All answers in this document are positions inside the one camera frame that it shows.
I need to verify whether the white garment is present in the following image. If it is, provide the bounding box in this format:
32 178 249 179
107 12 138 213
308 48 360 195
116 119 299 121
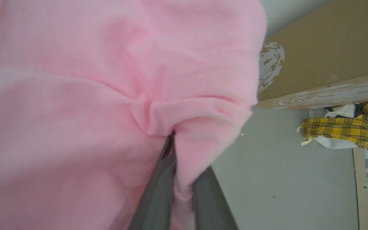
309 103 368 150

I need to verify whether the pink sweatshirt garment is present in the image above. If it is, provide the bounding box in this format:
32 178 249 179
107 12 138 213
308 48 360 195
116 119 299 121
0 0 268 230

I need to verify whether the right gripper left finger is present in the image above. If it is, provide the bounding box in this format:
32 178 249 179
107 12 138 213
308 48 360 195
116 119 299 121
128 133 177 230

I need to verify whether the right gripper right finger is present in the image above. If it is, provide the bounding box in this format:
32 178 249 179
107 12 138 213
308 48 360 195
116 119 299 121
193 166 239 230

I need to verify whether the brown cardboard box white print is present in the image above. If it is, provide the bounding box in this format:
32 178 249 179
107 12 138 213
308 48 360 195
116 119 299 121
257 0 368 111

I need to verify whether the yellow black plaid garment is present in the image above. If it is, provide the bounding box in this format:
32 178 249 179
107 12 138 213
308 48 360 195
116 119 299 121
301 101 368 150

